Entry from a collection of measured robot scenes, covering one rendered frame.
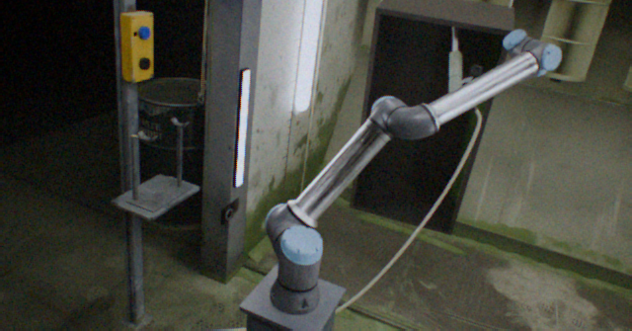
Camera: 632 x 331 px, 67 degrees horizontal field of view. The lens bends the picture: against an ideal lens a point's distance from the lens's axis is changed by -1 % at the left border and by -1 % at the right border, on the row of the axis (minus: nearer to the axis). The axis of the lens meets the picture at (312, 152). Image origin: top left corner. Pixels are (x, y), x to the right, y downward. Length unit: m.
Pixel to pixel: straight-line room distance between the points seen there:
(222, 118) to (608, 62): 2.65
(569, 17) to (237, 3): 2.07
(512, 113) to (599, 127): 0.58
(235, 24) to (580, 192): 2.58
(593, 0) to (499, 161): 1.20
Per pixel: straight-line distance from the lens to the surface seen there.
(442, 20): 2.25
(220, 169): 2.56
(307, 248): 1.71
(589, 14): 3.43
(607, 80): 3.91
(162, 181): 2.32
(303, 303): 1.84
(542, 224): 3.70
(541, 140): 3.79
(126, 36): 1.98
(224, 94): 2.41
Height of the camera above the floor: 1.89
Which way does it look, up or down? 24 degrees down
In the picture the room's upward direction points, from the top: 8 degrees clockwise
